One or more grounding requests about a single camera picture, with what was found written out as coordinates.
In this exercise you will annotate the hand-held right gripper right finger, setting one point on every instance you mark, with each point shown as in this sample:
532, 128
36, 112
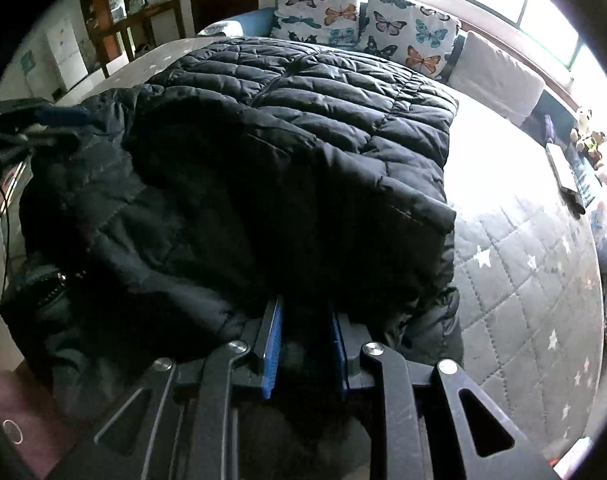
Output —
337, 355

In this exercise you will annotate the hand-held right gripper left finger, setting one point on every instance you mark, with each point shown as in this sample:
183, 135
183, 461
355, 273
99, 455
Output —
274, 345

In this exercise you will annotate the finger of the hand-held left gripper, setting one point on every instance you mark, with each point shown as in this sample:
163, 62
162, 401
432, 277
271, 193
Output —
53, 137
68, 115

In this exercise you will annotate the black puffer jacket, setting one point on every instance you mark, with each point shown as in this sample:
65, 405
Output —
283, 135

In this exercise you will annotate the white drawer cabinet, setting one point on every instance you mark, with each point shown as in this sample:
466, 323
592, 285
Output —
68, 52

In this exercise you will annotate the wooden side table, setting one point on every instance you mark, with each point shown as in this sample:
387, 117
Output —
148, 15

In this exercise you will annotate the grey star quilted mattress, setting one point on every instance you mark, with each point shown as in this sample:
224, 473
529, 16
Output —
508, 285

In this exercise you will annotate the blue bolster cushion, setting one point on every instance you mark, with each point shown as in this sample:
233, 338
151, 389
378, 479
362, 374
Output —
248, 22

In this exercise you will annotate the butterfly print pillow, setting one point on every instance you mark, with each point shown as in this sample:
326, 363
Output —
408, 35
318, 15

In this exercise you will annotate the white flat box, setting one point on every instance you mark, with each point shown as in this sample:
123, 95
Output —
561, 167

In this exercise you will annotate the dark patterned box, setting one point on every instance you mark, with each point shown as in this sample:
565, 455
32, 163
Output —
583, 185

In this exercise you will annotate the plain white pillow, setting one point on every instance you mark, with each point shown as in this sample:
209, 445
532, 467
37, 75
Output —
498, 77

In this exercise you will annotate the stuffed toy animals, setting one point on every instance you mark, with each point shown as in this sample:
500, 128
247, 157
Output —
591, 137

